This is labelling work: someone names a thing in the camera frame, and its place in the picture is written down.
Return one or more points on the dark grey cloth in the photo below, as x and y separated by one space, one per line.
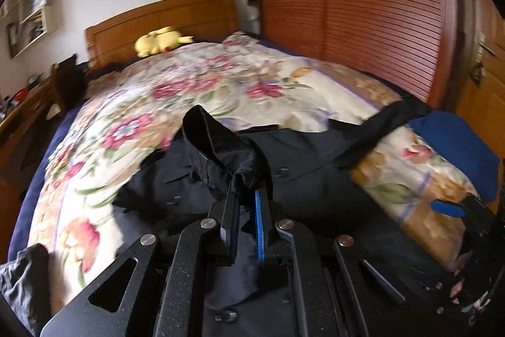
25 291

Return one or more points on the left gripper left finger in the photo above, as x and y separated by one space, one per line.
146 291

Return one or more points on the white wall shelf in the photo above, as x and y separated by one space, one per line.
28 21

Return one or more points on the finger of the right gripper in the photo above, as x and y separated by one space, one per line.
448 208

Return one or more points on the floral fleece blanket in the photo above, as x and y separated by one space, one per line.
129 114

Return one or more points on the long wooden desk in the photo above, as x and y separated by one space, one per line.
25 136

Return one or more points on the wooden room door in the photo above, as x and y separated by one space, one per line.
481 101

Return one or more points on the black button coat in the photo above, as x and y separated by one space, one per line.
307 178

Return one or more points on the yellow plush toy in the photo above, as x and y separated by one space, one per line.
159 41

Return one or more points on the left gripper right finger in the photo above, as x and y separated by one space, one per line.
348 293

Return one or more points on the wooden chair with clothes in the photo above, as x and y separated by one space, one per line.
68 83

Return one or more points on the navy blue bed sheet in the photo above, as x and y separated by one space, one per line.
21 231

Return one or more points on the blue folded garment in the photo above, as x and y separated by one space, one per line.
452 138

